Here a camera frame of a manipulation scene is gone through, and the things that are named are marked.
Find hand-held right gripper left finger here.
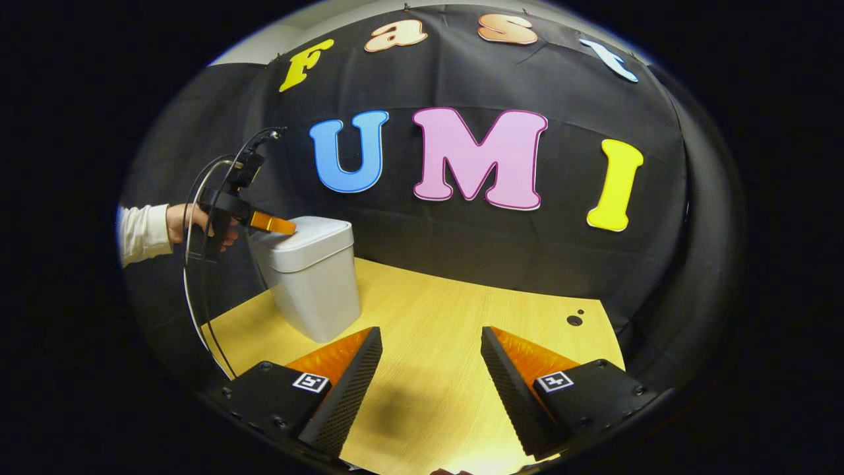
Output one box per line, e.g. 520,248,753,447
221,327,383,459

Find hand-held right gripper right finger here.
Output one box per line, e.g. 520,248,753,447
481,327,660,461

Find white desktop garbage bin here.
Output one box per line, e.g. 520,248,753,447
249,216,362,344

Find wooden desktop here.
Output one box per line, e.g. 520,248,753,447
201,257,626,475

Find black backdrop cloth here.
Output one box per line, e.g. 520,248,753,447
122,3,746,396

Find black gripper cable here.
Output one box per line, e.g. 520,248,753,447
183,127,286,381

